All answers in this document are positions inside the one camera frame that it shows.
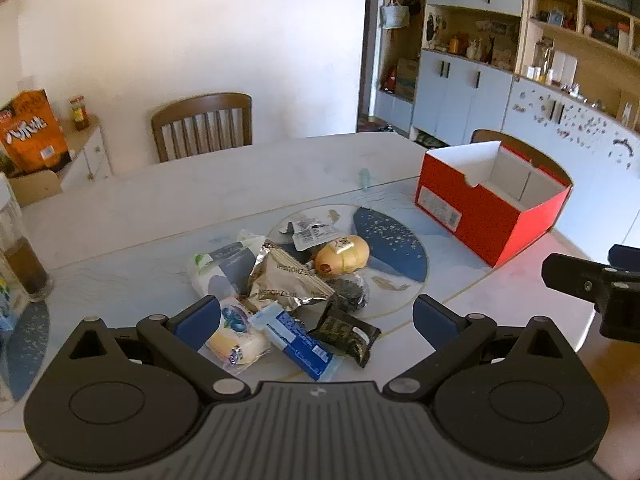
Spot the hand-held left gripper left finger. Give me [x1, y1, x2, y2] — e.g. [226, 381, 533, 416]
[67, 295, 251, 403]

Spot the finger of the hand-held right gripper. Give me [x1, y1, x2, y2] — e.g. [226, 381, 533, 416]
[542, 254, 618, 306]
[609, 245, 640, 268]

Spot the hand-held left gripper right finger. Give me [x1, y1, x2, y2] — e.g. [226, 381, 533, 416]
[382, 294, 576, 403]

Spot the yellow cake packet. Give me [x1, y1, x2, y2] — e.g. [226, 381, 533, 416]
[205, 296, 273, 376]

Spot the white grey snack packet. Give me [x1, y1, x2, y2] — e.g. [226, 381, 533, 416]
[187, 230, 266, 298]

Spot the dark seaweed packet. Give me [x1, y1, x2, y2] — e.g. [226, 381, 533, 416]
[327, 272, 372, 313]

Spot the red cardboard box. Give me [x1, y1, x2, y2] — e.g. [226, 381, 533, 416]
[415, 141, 572, 268]

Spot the black snack packet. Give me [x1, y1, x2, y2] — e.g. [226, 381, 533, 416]
[307, 302, 382, 368]

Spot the silver foil snack packet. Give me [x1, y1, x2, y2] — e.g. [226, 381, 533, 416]
[246, 240, 337, 313]

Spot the blue wafer packet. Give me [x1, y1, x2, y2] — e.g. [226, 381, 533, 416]
[250, 302, 343, 381]

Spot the yellow bun packet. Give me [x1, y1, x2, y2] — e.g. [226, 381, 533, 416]
[314, 235, 371, 276]

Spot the clear packet with black label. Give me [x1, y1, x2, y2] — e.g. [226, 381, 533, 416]
[279, 212, 343, 252]

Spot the brown wooden chair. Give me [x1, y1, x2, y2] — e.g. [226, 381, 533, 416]
[151, 92, 253, 163]
[470, 129, 572, 186]

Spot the glass bottle with dark liquid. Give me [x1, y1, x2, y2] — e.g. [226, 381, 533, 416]
[0, 172, 55, 303]

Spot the blue white printed pack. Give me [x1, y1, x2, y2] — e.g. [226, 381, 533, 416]
[0, 280, 31, 336]

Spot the white sideboard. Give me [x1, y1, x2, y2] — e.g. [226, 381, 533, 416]
[10, 115, 113, 206]

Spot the patterned door rug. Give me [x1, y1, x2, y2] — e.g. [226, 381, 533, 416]
[357, 115, 396, 133]

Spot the red lidded jar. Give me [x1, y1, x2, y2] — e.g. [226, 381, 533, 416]
[69, 96, 91, 132]

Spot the brown cardboard box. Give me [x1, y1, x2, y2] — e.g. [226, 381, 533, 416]
[395, 58, 420, 101]

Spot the orange snack bag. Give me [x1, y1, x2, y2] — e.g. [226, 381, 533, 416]
[0, 89, 72, 173]

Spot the grey tote bag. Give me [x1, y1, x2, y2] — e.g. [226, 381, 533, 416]
[380, 0, 412, 30]

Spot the grey and wood wall cabinet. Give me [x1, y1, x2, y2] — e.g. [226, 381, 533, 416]
[372, 0, 640, 243]

